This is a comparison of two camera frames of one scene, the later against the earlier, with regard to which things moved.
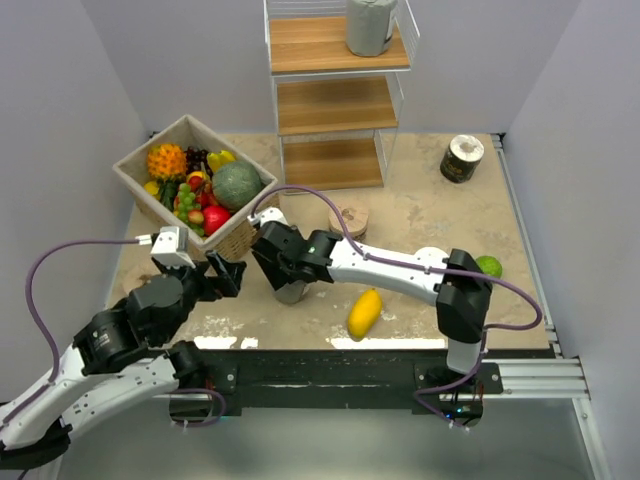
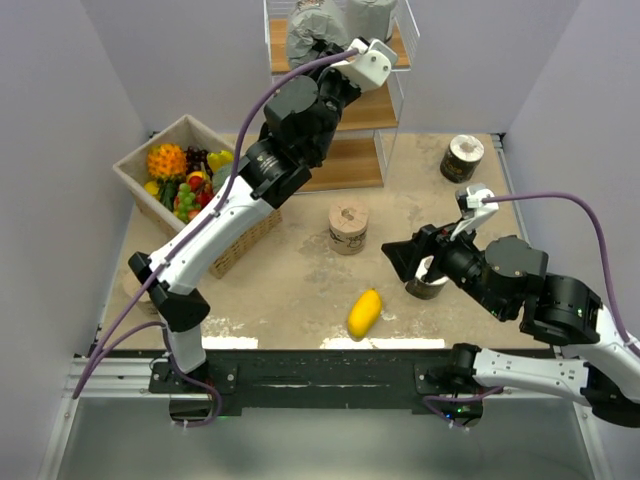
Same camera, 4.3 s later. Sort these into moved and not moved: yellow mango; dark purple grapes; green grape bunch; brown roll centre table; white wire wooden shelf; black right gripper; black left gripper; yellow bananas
Moved: black left gripper; black right gripper
Not moved: dark purple grapes; yellow bananas; green grape bunch; yellow mango; brown roll centre table; white wire wooden shelf
